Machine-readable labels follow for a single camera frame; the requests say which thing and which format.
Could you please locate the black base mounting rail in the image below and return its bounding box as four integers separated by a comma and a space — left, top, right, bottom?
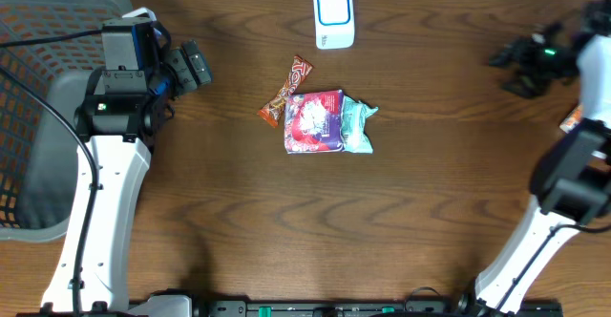
128, 298, 564, 317

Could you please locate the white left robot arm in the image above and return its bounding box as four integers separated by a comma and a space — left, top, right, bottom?
39, 12, 212, 316

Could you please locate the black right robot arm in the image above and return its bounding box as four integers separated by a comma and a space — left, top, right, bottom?
457, 0, 610, 316

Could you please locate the teal white snack packet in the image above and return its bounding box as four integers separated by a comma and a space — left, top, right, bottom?
341, 95, 378, 154

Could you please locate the red Top chocolate bar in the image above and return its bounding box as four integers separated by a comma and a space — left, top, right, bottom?
258, 54, 313, 127

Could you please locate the red blue noodle packet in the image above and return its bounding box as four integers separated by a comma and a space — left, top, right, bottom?
284, 90, 344, 154

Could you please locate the small orange carton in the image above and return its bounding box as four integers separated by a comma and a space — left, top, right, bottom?
559, 105, 582, 133

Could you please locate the grey plastic mesh basket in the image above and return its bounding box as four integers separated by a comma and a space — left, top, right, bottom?
1, 0, 133, 243

